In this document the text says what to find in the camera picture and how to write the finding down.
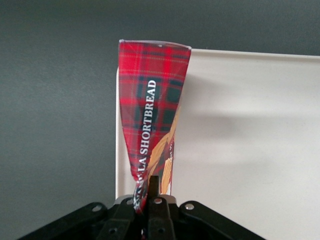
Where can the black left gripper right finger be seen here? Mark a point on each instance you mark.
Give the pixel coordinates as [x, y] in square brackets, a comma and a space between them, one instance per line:
[157, 212]

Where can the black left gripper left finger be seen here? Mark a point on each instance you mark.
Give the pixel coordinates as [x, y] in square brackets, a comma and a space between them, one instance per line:
[120, 220]

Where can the red tartan cookie box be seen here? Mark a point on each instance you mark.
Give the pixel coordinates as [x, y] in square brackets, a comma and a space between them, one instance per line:
[150, 107]

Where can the white rectangular tray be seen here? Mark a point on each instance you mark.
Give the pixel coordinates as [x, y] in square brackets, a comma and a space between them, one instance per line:
[237, 130]

